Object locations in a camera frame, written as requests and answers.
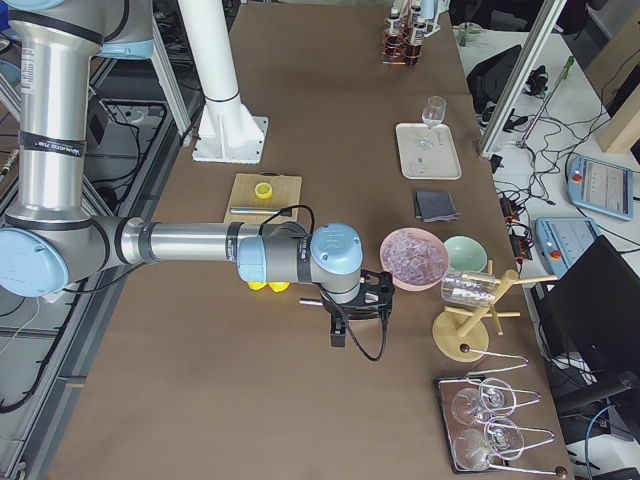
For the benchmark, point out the dark glass rack tray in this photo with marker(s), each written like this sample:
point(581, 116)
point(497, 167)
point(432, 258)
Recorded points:
point(446, 388)

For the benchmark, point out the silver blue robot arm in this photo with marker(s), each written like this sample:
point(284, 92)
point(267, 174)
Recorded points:
point(49, 241)

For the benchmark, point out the cream rabbit tray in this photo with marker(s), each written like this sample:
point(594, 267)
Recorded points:
point(428, 154)

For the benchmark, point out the copper wire bottle basket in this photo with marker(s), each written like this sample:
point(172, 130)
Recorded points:
point(403, 37)

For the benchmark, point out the green bowl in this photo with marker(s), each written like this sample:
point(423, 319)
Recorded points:
point(466, 254)

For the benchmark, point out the blue teach pendant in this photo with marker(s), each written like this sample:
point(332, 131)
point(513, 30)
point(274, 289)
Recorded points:
point(562, 241)
point(601, 186)

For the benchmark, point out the yellow lemon half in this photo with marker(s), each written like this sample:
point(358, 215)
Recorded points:
point(263, 190)

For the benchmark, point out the clear glass mug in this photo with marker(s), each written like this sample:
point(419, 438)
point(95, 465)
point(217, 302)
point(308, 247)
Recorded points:
point(472, 289)

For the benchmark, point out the steel muddler bar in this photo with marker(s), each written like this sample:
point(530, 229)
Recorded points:
point(252, 211)

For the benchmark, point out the steel ice scoop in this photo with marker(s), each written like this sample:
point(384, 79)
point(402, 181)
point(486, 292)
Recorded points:
point(310, 302)

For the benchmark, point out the pink bowl of ice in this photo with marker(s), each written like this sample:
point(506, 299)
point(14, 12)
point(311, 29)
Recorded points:
point(416, 258)

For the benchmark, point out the black office chair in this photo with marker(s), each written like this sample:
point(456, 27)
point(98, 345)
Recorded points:
point(593, 309)

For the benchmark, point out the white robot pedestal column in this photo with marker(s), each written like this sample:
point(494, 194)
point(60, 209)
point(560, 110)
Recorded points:
point(228, 132)

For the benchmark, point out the upside-down wine glass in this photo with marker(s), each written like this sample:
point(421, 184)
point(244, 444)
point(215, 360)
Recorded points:
point(482, 401)
point(498, 442)

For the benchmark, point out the black bag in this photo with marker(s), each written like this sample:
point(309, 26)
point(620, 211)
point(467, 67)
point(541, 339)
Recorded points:
point(488, 78)

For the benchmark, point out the clear wine glass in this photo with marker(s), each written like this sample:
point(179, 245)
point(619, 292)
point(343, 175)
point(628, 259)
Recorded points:
point(432, 115)

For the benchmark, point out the aluminium frame post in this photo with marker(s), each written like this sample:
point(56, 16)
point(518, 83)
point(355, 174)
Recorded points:
point(535, 41)

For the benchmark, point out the grey folded cloth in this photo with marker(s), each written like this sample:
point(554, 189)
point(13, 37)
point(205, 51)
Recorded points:
point(432, 206)

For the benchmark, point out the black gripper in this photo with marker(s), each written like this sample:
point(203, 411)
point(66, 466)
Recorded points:
point(336, 315)

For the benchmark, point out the wooden cup tree stand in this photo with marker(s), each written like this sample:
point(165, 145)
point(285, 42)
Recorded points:
point(459, 331)

